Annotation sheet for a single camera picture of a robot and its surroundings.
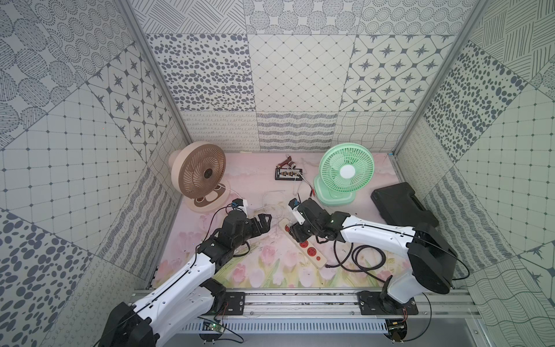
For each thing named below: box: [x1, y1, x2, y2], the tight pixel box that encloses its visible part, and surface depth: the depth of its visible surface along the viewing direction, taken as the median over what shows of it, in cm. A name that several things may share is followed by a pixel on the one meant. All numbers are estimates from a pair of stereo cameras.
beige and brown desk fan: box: [168, 140, 231, 214], surface depth 81 cm
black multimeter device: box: [274, 167, 303, 181], surface depth 113 cm
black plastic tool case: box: [370, 182, 440, 228], surface depth 96 cm
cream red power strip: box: [278, 218, 327, 268], surface depth 85 cm
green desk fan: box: [313, 143, 376, 207], surface depth 85 cm
